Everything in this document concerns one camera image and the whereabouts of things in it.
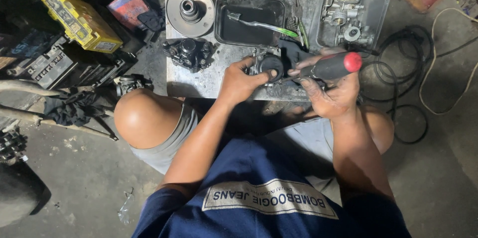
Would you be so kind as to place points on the person's left hand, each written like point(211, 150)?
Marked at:
point(239, 83)

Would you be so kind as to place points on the person's right hand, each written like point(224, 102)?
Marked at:
point(334, 94)

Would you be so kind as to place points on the person's right fingers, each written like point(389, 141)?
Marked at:
point(306, 65)

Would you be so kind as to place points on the small carburetor with black cap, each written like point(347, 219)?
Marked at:
point(270, 62)

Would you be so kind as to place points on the dark greasy cloth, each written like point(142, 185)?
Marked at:
point(295, 53)

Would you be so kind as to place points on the green clear toothbrush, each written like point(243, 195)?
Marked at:
point(261, 25)

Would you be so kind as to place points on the large silver carburetor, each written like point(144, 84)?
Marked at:
point(347, 14)

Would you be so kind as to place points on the black rectangular metal tray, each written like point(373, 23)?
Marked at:
point(250, 10)

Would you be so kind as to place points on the grey metal tray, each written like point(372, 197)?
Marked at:
point(377, 10)

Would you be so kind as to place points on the person's right leg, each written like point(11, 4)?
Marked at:
point(379, 129)

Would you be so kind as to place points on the person's leg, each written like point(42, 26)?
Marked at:
point(379, 129)
point(143, 118)

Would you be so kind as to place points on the black greasy carburetor body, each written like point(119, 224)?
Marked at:
point(188, 55)

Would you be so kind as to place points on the silver round pulley disc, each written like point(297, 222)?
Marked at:
point(189, 11)

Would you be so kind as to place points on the person's navy shirt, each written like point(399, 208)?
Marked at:
point(261, 208)

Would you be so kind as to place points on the small black cloth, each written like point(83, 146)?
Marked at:
point(152, 20)

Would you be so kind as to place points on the person's grey shorts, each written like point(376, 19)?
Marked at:
point(168, 148)

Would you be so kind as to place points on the person's left leg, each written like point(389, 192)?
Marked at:
point(143, 118)

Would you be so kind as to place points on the small grey carburetor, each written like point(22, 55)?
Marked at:
point(127, 85)

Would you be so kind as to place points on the red flat box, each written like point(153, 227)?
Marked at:
point(127, 9)

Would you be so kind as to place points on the clear plastic wrapper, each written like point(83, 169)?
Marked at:
point(126, 208)

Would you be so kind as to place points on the yellow battery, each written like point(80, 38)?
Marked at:
point(80, 21)

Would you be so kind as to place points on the black rag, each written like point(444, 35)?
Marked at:
point(74, 107)

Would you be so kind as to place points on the heap of old black batteries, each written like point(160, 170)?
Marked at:
point(52, 66)

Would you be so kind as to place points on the grey metal pipe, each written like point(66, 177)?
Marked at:
point(56, 122)

